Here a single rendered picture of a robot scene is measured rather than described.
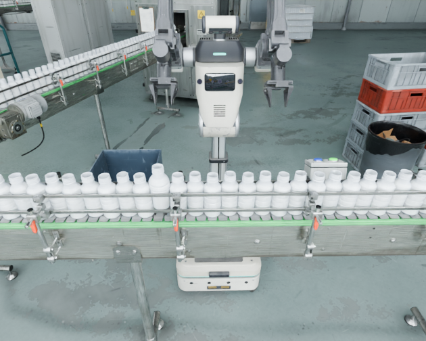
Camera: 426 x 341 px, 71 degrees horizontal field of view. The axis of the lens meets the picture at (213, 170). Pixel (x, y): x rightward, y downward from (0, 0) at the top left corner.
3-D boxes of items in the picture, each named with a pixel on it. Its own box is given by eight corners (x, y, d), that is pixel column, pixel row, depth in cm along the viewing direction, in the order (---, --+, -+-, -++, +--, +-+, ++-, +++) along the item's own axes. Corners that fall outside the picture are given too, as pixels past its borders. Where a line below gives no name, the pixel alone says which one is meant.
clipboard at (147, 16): (141, 31, 434) (138, 6, 417) (155, 32, 429) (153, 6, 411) (140, 32, 431) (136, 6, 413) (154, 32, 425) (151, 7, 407)
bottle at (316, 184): (298, 208, 109) (306, 171, 100) (312, 204, 111) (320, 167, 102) (308, 219, 104) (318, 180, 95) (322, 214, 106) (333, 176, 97)
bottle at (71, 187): (72, 210, 108) (59, 172, 99) (89, 208, 109) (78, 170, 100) (69, 220, 103) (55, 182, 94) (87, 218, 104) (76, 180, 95)
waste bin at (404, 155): (361, 208, 262) (384, 144, 228) (342, 179, 300) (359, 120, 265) (412, 208, 263) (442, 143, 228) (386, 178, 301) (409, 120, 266)
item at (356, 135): (365, 155, 295) (371, 136, 283) (345, 137, 329) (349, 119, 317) (421, 152, 301) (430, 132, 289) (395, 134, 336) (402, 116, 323)
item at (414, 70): (387, 90, 259) (395, 64, 247) (361, 77, 293) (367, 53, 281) (450, 87, 266) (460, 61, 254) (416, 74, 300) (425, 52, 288)
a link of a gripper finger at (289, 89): (293, 105, 117) (293, 82, 116) (275, 105, 116) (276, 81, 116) (288, 108, 124) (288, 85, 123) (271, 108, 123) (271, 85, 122)
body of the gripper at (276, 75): (293, 84, 116) (293, 65, 116) (267, 84, 116) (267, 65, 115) (287, 88, 123) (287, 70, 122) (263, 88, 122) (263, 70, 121)
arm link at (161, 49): (176, 38, 119) (155, 38, 119) (173, 24, 107) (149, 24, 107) (176, 68, 118) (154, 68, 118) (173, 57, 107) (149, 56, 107)
